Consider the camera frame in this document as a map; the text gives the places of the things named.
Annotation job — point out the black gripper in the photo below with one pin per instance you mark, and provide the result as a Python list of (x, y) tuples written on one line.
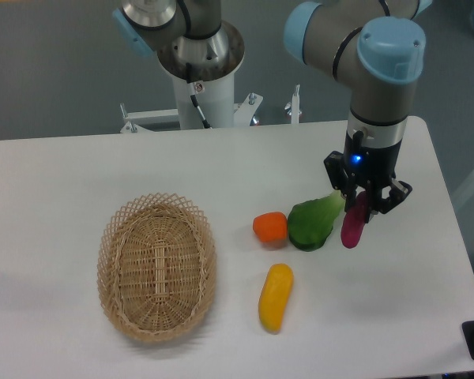
[(371, 169)]

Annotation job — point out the purple sweet potato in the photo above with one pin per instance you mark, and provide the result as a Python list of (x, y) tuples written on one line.
[(354, 222)]

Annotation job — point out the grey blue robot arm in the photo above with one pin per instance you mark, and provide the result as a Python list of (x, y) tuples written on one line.
[(375, 48)]

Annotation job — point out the woven wicker basket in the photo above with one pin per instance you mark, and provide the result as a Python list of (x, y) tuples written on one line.
[(156, 270)]

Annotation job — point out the green lettuce leaf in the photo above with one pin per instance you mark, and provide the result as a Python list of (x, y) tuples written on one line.
[(310, 223)]

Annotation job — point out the yellow mango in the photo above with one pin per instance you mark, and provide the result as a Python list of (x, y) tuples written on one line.
[(274, 297)]

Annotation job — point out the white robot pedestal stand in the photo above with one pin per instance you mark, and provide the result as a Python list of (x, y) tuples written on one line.
[(202, 73)]

